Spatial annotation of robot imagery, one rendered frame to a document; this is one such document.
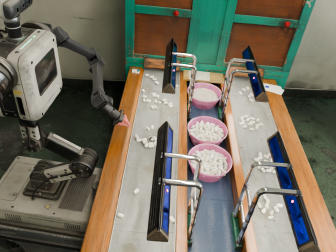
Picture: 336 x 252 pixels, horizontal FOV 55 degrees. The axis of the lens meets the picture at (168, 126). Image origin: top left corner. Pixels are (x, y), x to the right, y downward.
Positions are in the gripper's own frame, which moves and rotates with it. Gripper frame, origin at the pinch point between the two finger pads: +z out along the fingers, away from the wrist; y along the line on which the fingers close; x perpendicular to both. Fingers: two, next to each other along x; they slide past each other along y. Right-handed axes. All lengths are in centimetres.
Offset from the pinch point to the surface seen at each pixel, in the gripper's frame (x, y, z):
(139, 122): 4.8, 17.5, 10.6
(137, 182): 1.7, -34.8, 14.8
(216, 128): -29, 18, 49
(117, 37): 38, 166, -14
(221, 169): -30, -19, 50
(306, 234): -69, -82, 43
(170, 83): -34.6, 9.7, -0.3
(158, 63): -7, 83, 10
